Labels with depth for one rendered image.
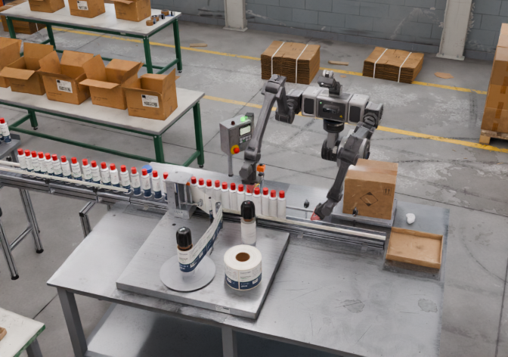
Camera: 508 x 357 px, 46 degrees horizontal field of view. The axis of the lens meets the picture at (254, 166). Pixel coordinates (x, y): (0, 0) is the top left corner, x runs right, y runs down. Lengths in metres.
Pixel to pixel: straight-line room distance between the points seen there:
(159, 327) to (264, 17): 6.11
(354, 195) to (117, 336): 1.73
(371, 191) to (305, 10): 5.54
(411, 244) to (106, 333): 1.97
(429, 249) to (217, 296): 1.27
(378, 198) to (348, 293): 0.69
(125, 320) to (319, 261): 1.37
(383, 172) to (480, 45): 5.00
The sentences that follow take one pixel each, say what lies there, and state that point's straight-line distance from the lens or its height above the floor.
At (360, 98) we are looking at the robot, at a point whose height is 1.53.
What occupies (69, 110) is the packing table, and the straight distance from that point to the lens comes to 5.46.
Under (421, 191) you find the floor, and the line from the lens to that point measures 5.61.
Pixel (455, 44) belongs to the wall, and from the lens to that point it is 8.52.
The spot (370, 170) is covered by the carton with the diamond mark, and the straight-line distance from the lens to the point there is 3.73.
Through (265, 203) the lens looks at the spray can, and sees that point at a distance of 3.62.
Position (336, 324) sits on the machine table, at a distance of 3.14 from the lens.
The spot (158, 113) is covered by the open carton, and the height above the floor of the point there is 0.84.
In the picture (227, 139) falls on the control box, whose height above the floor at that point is 1.40.
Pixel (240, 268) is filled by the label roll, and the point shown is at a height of 1.02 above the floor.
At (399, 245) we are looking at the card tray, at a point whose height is 0.83.
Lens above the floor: 3.13
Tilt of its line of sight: 32 degrees down
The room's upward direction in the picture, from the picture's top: 2 degrees counter-clockwise
